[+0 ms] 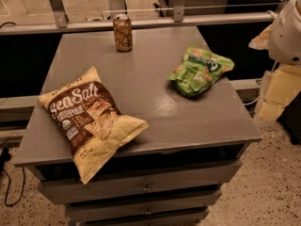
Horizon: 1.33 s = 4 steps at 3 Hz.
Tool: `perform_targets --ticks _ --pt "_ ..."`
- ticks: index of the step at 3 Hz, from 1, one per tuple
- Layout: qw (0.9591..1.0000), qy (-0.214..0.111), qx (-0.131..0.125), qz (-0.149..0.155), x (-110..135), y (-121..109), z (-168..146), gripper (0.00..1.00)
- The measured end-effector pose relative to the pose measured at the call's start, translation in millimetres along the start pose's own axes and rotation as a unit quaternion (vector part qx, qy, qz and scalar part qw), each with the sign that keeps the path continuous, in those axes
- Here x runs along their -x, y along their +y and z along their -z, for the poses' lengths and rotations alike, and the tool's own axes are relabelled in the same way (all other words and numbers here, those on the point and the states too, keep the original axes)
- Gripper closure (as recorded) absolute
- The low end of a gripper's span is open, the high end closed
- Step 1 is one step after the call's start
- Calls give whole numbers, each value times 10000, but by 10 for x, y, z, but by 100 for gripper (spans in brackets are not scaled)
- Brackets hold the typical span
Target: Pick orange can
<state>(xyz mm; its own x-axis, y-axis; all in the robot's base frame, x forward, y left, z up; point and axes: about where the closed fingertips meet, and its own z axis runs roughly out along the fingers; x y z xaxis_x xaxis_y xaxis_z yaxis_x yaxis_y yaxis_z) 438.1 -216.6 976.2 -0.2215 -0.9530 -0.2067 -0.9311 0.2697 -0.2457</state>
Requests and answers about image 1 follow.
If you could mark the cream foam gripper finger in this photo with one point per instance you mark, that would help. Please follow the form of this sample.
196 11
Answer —
261 42

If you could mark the orange soda can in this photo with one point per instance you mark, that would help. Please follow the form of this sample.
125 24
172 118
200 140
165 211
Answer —
123 33

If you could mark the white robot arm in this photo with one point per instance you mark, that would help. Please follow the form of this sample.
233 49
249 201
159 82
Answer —
282 38

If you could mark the green snack bag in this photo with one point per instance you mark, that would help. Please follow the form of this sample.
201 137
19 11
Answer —
199 70

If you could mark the grey drawer cabinet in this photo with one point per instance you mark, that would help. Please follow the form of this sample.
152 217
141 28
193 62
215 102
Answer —
170 173

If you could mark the sea salt chips bag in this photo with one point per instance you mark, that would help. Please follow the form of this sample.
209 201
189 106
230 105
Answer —
87 115

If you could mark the metal guard rail frame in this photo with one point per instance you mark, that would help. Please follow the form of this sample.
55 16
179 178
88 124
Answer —
63 16

